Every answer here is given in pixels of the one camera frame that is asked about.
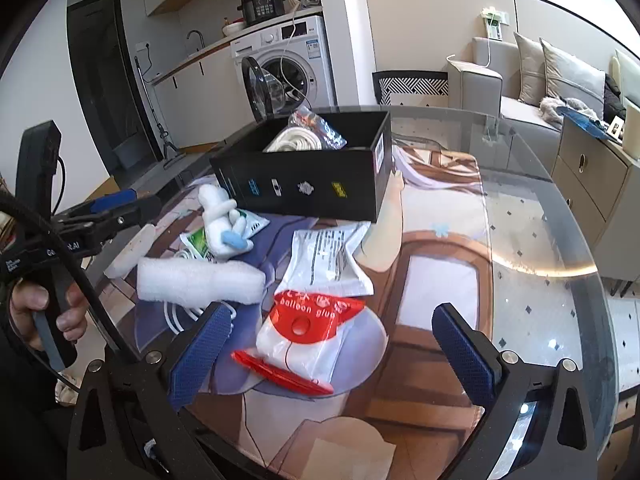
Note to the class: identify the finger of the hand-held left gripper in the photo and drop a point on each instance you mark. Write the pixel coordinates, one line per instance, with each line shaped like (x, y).
(115, 201)
(135, 212)

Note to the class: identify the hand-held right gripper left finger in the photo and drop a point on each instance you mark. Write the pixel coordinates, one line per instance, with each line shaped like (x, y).
(200, 360)

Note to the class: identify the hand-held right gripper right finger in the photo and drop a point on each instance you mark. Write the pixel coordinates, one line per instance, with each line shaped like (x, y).
(465, 360)

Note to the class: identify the green white tissue packet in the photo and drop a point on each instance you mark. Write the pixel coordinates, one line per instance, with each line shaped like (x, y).
(197, 245)

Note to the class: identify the white foam roll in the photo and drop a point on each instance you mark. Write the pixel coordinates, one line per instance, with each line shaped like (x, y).
(200, 280)

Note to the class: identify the white plush toy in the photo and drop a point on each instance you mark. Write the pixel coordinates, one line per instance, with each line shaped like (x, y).
(217, 225)

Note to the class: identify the red white plastic bag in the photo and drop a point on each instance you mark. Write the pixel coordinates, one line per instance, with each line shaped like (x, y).
(300, 347)

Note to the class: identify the white printed plastic packet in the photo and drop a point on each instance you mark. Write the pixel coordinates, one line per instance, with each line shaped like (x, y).
(320, 260)

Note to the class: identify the black cardboard box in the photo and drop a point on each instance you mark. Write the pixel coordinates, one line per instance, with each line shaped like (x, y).
(300, 185)

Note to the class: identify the person's left hand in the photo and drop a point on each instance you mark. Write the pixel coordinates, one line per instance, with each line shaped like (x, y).
(27, 305)

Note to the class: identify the brown cardboard box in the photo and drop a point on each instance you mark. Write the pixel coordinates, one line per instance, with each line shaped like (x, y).
(102, 187)

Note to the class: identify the grey bin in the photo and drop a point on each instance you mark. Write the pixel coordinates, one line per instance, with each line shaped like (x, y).
(130, 155)

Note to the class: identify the printed desk mat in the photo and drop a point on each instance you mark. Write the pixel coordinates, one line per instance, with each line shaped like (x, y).
(435, 270)

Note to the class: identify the floor mop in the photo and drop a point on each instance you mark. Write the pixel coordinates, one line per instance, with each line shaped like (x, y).
(150, 105)

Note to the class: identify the dark door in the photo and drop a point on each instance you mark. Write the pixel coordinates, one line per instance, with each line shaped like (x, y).
(100, 70)

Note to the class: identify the white kitchen base cabinet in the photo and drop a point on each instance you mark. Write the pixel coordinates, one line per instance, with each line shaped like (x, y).
(200, 95)

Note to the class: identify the kitchen faucet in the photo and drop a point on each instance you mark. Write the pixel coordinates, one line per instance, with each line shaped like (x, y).
(197, 40)

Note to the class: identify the clear plastic bag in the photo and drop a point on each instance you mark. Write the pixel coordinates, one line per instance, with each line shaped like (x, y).
(320, 127)

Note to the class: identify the white bowl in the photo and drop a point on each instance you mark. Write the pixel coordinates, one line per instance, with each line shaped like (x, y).
(234, 29)

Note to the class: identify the beige sideboard cabinet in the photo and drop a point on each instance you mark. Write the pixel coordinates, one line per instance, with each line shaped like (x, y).
(590, 185)

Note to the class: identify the white washing machine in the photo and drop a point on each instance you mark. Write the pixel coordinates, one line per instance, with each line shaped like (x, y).
(305, 60)

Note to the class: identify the black pressure cooker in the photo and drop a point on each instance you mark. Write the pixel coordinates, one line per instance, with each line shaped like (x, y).
(260, 7)

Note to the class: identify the blue packet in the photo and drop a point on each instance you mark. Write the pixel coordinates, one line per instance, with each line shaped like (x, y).
(585, 120)

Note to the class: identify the grey furry cloth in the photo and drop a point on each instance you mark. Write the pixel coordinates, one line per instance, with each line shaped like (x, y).
(555, 106)

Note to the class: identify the grey sofa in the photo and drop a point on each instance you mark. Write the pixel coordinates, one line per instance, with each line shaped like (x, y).
(480, 85)

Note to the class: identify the beige cushion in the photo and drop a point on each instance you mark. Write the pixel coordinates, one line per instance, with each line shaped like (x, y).
(530, 67)

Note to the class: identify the grey cushion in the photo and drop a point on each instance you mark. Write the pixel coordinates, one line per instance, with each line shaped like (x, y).
(572, 77)

